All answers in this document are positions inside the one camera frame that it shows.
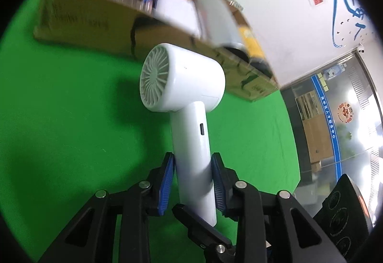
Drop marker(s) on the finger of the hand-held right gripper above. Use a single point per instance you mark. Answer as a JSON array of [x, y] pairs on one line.
[[203, 231]]

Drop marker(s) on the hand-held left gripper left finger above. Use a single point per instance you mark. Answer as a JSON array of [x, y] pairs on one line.
[[166, 188]]

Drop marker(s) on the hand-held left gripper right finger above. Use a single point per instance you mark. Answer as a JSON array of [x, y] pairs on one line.
[[218, 188]]

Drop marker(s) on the white hair dryer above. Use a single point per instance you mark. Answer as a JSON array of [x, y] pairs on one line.
[[185, 77]]

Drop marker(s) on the yellow canister with black lid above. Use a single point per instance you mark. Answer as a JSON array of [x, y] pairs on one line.
[[254, 44]]

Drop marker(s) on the silver metal tin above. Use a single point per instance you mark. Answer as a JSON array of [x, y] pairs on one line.
[[218, 20]]

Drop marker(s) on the cardboard box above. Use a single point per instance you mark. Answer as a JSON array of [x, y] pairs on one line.
[[89, 26]]

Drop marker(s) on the green tablecloth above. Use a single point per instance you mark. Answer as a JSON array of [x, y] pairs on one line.
[[74, 131]]

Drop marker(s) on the black ringed panel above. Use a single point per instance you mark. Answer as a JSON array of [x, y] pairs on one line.
[[341, 218]]

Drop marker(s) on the glass door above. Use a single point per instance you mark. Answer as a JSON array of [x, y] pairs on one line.
[[359, 119]]

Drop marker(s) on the white security camera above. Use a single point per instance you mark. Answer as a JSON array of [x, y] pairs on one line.
[[360, 49]]

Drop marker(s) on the blue wall decal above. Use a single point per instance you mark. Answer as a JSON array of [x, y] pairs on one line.
[[335, 11]]

